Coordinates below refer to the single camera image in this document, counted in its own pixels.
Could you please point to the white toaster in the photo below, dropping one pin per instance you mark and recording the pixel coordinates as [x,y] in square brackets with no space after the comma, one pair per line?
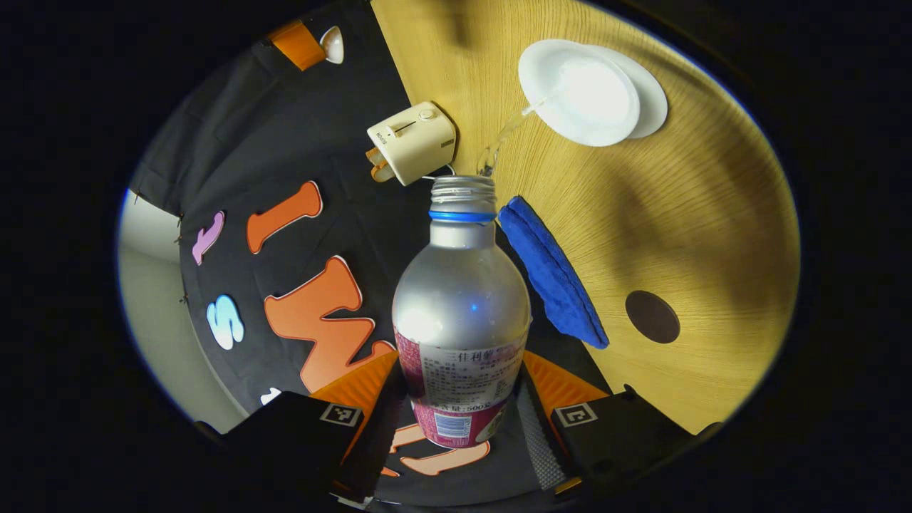
[417,142]

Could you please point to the silver water bottle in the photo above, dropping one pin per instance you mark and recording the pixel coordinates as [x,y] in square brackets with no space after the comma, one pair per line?
[459,299]

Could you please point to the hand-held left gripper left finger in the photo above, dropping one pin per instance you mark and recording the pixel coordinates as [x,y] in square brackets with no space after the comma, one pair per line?
[377,442]

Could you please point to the dark round coaster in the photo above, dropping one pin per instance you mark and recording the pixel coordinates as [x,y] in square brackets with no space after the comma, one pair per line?
[653,317]

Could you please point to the black backdrop cloth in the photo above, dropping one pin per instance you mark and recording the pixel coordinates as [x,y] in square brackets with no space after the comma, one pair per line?
[285,157]

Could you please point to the toast bread slice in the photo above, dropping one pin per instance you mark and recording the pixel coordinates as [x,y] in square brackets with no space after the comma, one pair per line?
[381,172]
[372,154]

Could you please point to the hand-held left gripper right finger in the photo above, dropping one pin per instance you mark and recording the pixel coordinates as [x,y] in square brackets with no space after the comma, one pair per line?
[538,442]

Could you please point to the white teacup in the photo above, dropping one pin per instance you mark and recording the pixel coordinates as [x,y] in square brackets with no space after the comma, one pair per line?
[584,92]

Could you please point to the white saucer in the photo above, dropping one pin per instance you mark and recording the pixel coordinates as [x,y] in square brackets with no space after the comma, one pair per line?
[652,100]

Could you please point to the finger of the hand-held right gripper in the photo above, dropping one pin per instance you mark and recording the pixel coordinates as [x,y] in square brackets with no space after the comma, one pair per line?
[298,44]

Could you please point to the blue folded towel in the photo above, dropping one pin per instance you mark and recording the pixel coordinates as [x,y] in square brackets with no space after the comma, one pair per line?
[556,278]

